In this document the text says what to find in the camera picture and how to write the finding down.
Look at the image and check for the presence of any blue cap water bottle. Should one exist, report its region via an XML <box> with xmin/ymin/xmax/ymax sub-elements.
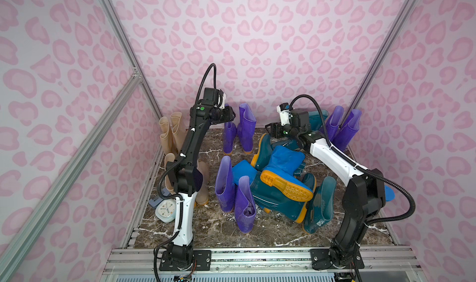
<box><xmin>384</xmin><ymin>185</ymin><xmax>395</xmax><ymax>202</ymax></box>

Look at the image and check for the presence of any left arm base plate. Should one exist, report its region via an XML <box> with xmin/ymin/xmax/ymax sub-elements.
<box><xmin>158</xmin><ymin>248</ymin><xmax>211</xmax><ymax>272</ymax></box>

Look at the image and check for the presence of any large purple boot back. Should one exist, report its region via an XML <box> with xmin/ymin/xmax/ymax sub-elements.
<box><xmin>238</xmin><ymin>103</ymin><xmax>257</xmax><ymax>154</ymax></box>

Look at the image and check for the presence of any large teal boot yellow sole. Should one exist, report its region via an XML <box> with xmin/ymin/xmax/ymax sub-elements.
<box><xmin>248</xmin><ymin>167</ymin><xmax>317</xmax><ymax>223</ymax></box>

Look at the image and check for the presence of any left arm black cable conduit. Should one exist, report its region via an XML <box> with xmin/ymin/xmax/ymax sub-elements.
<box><xmin>153</xmin><ymin>63</ymin><xmax>218</xmax><ymax>282</ymax></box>

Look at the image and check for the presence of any teal rain boot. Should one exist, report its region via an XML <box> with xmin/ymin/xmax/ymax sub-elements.
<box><xmin>308</xmin><ymin>111</ymin><xmax>323</xmax><ymax>132</ymax></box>
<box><xmin>303</xmin><ymin>176</ymin><xmax>337</xmax><ymax>234</ymax></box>

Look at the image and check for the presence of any blue rain boot yellow sole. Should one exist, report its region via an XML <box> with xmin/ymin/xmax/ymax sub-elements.
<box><xmin>260</xmin><ymin>146</ymin><xmax>314</xmax><ymax>202</ymax></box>

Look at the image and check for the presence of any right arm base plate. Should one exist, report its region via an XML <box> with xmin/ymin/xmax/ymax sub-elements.
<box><xmin>310</xmin><ymin>247</ymin><xmax>364</xmax><ymax>271</ymax></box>

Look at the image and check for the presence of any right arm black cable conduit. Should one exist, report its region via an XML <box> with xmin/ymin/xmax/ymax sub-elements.
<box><xmin>289</xmin><ymin>94</ymin><xmax>417</xmax><ymax>226</ymax></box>

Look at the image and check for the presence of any right aluminium frame post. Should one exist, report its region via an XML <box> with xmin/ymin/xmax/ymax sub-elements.
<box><xmin>348</xmin><ymin>0</ymin><xmax>420</xmax><ymax>113</ymax></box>

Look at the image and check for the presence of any left aluminium frame strut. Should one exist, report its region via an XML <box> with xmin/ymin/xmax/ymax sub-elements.
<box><xmin>1</xmin><ymin>73</ymin><xmax>143</xmax><ymax>282</ymax></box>

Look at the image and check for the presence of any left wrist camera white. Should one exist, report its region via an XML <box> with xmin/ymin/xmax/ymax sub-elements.
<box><xmin>218</xmin><ymin>90</ymin><xmax>226</xmax><ymax>109</ymax></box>

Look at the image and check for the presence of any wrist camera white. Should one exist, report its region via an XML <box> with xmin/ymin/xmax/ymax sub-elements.
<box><xmin>276</xmin><ymin>102</ymin><xmax>291</xmax><ymax>126</ymax></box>
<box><xmin>218</xmin><ymin>90</ymin><xmax>226</xmax><ymax>109</ymax></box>

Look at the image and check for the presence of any aluminium front rail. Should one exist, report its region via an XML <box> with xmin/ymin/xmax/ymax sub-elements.
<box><xmin>100</xmin><ymin>246</ymin><xmax>426</xmax><ymax>282</ymax></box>

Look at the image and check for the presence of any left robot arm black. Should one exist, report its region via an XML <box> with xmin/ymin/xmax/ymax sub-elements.
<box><xmin>161</xmin><ymin>104</ymin><xmax>236</xmax><ymax>270</ymax></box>

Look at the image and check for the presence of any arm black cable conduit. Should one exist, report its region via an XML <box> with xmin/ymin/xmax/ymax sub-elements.
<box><xmin>289</xmin><ymin>94</ymin><xmax>417</xmax><ymax>226</ymax></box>
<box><xmin>153</xmin><ymin>63</ymin><xmax>218</xmax><ymax>282</ymax></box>

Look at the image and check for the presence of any purple rain boot front left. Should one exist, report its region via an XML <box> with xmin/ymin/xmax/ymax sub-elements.
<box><xmin>215</xmin><ymin>156</ymin><xmax>236</xmax><ymax>213</ymax></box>

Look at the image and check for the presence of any purple rain boot small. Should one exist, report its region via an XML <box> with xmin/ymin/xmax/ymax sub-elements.
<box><xmin>325</xmin><ymin>106</ymin><xmax>344</xmax><ymax>141</ymax></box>
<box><xmin>332</xmin><ymin>109</ymin><xmax>362</xmax><ymax>151</ymax></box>

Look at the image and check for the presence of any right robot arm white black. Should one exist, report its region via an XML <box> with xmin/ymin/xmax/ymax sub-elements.
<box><xmin>265</xmin><ymin>122</ymin><xmax>386</xmax><ymax>270</ymax></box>

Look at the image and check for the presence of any left back aluminium post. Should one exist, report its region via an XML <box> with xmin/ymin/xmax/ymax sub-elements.
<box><xmin>98</xmin><ymin>0</ymin><xmax>162</xmax><ymax>119</ymax></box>

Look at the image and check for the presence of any purple rain boot front right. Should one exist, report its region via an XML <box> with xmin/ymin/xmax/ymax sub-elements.
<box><xmin>234</xmin><ymin>176</ymin><xmax>256</xmax><ymax>234</ymax></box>

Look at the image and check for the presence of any large purple boot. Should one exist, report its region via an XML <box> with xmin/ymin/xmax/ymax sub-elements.
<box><xmin>238</xmin><ymin>103</ymin><xmax>257</xmax><ymax>154</ymax></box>
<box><xmin>223</xmin><ymin>122</ymin><xmax>237</xmax><ymax>155</ymax></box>

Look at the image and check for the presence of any teal boot behind blue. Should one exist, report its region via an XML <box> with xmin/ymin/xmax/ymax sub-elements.
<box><xmin>251</xmin><ymin>133</ymin><xmax>273</xmax><ymax>171</ymax></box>

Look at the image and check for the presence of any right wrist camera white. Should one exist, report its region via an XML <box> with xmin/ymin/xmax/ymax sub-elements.
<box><xmin>276</xmin><ymin>102</ymin><xmax>291</xmax><ymax>126</ymax></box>

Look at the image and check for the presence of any large purple boot front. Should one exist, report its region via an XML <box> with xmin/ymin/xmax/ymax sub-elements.
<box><xmin>223</xmin><ymin>122</ymin><xmax>237</xmax><ymax>155</ymax></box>

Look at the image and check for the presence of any teal rain boot upright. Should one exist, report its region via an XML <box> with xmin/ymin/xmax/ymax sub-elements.
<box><xmin>308</xmin><ymin>111</ymin><xmax>323</xmax><ymax>132</ymax></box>

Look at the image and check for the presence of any beige rain boot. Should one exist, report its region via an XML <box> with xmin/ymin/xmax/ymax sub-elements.
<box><xmin>195</xmin><ymin>160</ymin><xmax>209</xmax><ymax>206</ymax></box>
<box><xmin>164</xmin><ymin>153</ymin><xmax>176</xmax><ymax>195</ymax></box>
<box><xmin>171</xmin><ymin>112</ymin><xmax>186</xmax><ymax>152</ymax></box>
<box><xmin>159</xmin><ymin>116</ymin><xmax>177</xmax><ymax>155</ymax></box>

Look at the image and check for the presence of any small white alarm clock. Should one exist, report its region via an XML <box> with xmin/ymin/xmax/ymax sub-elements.
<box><xmin>155</xmin><ymin>199</ymin><xmax>176</xmax><ymax>223</ymax></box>

